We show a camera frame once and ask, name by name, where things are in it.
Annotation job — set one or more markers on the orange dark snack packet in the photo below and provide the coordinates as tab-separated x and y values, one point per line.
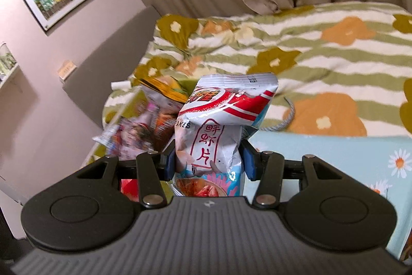
164	107

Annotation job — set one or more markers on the grey bed headboard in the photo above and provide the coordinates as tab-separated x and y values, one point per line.
106	56

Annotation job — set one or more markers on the small wall label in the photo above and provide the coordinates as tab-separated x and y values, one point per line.
67	70

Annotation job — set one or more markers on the red snack packet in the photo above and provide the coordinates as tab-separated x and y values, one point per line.
130	189

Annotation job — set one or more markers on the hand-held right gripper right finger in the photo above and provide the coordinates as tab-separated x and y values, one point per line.
248	162

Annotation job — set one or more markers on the purple chocolate snack packet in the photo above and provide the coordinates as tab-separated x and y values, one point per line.
128	133

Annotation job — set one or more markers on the green bag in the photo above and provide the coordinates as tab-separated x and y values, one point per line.
106	120

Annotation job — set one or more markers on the light blue daisy mat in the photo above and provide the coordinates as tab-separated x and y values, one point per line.
347	159

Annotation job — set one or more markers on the green striped floral blanket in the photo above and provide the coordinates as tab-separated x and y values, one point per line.
322	68

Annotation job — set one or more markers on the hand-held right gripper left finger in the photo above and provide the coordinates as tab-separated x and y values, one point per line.
170	162

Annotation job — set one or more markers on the red white shrimp chips packet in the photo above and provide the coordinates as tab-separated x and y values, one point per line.
222	120

